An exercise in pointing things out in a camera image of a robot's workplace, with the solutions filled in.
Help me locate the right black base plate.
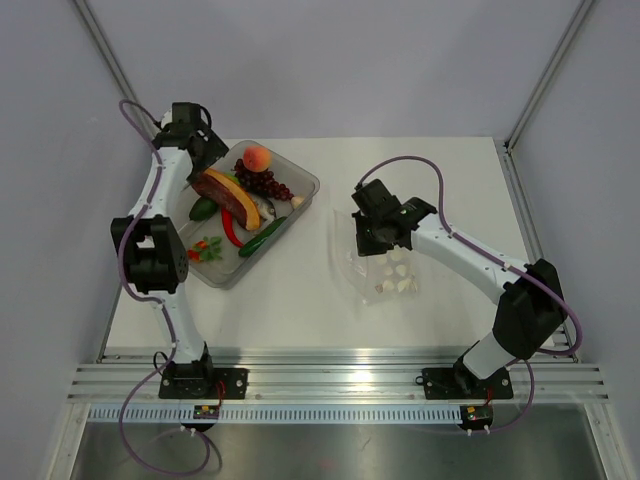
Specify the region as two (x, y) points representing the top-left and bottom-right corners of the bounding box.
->
(414, 367), (514, 400)

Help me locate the white slotted cable duct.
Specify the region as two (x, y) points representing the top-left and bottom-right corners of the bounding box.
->
(88, 404), (462, 425)

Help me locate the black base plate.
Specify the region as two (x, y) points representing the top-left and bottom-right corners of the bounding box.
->
(414, 367), (514, 400)
(158, 365), (248, 400)

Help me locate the green cucumber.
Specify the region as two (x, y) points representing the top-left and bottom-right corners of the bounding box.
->
(238, 216), (288, 258)

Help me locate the aluminium mounting rail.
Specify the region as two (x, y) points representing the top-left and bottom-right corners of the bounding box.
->
(68, 348), (610, 404)

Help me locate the green lime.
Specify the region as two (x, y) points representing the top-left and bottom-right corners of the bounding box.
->
(227, 174), (242, 185)

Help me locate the dark red grape bunch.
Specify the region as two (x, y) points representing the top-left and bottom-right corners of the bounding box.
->
(234, 159), (294, 201)

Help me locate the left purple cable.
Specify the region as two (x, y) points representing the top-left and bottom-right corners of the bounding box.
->
(117, 98), (224, 475)

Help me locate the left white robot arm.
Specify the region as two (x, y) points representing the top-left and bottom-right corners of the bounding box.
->
(110, 102), (228, 398)

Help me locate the red orange meat slab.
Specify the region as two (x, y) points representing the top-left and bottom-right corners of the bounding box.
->
(191, 168), (261, 231)

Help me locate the white garlic clove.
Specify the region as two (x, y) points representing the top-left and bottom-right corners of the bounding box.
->
(291, 196), (305, 209)

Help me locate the green avocado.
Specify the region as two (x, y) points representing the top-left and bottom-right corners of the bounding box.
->
(188, 197), (219, 222)

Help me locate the red chili pepper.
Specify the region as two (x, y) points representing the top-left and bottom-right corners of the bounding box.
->
(220, 208), (244, 248)

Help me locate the aluminium frame post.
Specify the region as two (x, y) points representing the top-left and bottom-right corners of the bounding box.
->
(503, 0), (599, 154)
(73, 0), (162, 156)

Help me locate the right aluminium frame post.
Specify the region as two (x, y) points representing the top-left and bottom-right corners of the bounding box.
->
(503, 0), (599, 154)

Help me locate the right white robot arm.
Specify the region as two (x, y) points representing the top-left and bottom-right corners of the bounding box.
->
(352, 180), (567, 399)

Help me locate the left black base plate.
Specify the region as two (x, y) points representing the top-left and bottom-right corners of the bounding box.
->
(158, 365), (248, 400)

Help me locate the left aluminium frame post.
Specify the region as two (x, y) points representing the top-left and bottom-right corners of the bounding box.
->
(73, 0), (162, 156)

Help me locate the silver grey fish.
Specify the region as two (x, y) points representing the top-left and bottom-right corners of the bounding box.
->
(249, 194), (277, 222)

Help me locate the clear zip top bag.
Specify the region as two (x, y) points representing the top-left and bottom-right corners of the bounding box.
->
(328, 209), (419, 305)

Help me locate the clear plastic food bin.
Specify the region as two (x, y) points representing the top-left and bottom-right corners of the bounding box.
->
(171, 140), (319, 289)

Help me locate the orange peach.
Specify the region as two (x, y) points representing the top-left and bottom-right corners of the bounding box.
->
(242, 145), (272, 173)

